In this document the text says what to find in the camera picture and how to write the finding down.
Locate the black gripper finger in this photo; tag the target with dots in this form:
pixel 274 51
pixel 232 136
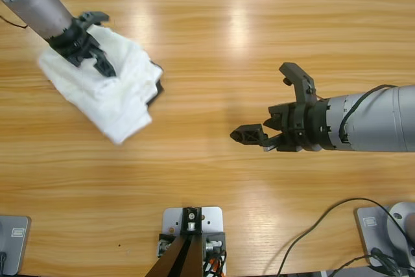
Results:
pixel 274 123
pixel 248 134
pixel 104 66

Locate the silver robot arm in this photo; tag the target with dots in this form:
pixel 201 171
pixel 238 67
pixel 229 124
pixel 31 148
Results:
pixel 39 7
pixel 373 121

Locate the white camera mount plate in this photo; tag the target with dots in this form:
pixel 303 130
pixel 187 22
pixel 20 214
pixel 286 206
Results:
pixel 215 220

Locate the black post bracket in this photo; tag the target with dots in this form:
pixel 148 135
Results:
pixel 220 236
pixel 163 241

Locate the dark camera post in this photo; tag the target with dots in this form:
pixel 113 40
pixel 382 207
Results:
pixel 176 260

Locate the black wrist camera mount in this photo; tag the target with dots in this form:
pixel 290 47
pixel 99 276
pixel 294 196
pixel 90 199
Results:
pixel 300 79
pixel 94 17

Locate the black base plug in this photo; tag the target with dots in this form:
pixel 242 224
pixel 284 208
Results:
pixel 377 252

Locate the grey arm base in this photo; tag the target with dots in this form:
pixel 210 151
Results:
pixel 16 244
pixel 373 235

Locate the black garment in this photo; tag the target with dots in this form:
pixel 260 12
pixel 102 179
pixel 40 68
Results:
pixel 159 90

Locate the white t-shirt with black print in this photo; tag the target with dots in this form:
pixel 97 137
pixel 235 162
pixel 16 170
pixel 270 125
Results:
pixel 129 59

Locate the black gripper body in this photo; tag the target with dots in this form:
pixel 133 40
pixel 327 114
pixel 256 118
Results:
pixel 74 46
pixel 304 127

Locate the black post clamp with bolt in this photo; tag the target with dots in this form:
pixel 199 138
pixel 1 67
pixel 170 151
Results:
pixel 186 215

